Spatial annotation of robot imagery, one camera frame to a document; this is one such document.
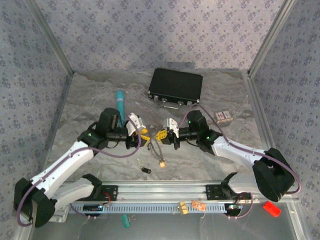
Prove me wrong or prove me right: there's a black key fob with key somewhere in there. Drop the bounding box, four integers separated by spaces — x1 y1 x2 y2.
136 157 152 175

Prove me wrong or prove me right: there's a teal cylindrical marker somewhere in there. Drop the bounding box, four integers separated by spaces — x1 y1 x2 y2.
115 90 126 126

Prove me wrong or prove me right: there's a playing card box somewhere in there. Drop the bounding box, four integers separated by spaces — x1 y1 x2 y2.
214 109 232 124

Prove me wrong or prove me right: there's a yellow binder clip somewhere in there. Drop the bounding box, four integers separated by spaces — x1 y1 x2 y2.
176 201 189 216

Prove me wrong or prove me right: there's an orange tag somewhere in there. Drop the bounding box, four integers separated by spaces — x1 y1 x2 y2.
191 199 207 211

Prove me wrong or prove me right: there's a green binder clip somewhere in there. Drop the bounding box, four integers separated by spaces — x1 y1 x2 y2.
120 213 137 230

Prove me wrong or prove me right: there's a small circuit board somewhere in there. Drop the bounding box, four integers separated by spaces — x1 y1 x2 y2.
83 203 105 213
226 203 244 212

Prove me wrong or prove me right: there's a red plastic block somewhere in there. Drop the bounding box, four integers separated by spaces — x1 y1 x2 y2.
262 200 282 218

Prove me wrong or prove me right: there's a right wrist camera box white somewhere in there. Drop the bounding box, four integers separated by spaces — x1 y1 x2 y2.
162 118 180 138

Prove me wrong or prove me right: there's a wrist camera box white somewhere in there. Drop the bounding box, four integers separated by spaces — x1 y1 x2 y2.
125 112 146 138
162 118 180 138

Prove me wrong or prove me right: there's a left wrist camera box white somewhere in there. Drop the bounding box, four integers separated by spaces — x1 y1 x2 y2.
125 112 146 138

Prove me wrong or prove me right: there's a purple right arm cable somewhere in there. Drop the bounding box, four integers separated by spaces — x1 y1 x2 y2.
177 103 302 220

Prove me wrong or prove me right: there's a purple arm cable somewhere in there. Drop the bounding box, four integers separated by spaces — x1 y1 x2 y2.
16 113 142 227
177 103 302 220

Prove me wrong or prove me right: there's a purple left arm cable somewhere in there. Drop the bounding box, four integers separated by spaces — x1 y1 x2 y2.
16 113 142 227

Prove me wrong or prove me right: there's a black briefcase with metal handle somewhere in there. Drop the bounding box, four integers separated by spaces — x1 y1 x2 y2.
147 67 204 110

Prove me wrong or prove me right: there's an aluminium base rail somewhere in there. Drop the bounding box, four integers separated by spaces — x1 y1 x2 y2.
56 181 300 203

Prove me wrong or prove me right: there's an aluminium side rail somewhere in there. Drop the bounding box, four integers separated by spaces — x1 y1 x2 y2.
242 71 286 181

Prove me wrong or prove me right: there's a slotted grey cable duct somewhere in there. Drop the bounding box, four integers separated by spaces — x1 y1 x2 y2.
67 201 227 215

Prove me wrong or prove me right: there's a silver metal bracket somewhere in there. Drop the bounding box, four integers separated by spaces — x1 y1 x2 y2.
49 207 69 223

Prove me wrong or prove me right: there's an aluminium frame post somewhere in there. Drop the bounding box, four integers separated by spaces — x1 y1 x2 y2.
24 0 76 77
246 0 298 78

